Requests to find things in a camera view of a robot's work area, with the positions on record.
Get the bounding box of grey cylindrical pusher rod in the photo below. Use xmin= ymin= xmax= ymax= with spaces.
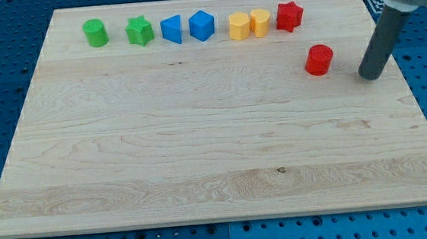
xmin=358 ymin=2 xmax=415 ymax=81

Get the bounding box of red cylinder block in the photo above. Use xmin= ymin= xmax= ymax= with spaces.
xmin=305 ymin=44 xmax=333 ymax=76

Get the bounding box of red star block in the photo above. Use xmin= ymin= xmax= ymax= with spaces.
xmin=276 ymin=1 xmax=304 ymax=33

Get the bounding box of green star block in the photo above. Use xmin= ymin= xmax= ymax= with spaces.
xmin=126 ymin=15 xmax=155 ymax=46

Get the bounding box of black white fiducial marker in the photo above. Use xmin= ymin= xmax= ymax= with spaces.
xmin=366 ymin=0 xmax=384 ymax=14

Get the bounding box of yellow half-round block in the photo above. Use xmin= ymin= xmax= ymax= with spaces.
xmin=250 ymin=8 xmax=271 ymax=38

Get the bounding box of yellow hexagon block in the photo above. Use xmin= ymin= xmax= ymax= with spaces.
xmin=228 ymin=11 xmax=250 ymax=41

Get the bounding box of blue cube block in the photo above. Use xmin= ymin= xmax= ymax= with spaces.
xmin=188 ymin=11 xmax=215 ymax=42

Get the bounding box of blue triangle block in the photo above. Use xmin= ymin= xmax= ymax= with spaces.
xmin=160 ymin=14 xmax=183 ymax=44

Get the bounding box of light wooden board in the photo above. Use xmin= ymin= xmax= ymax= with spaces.
xmin=0 ymin=0 xmax=427 ymax=239

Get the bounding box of green cylinder block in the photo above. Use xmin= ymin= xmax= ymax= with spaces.
xmin=82 ymin=19 xmax=109 ymax=48

